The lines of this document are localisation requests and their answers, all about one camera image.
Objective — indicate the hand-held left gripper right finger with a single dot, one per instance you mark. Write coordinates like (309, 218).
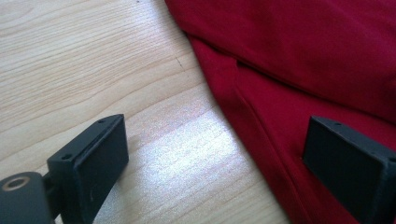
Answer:
(348, 168)

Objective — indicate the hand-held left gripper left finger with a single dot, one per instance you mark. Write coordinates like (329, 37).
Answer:
(96, 165)

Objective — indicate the red t-shirt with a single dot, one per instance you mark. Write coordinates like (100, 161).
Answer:
(311, 46)

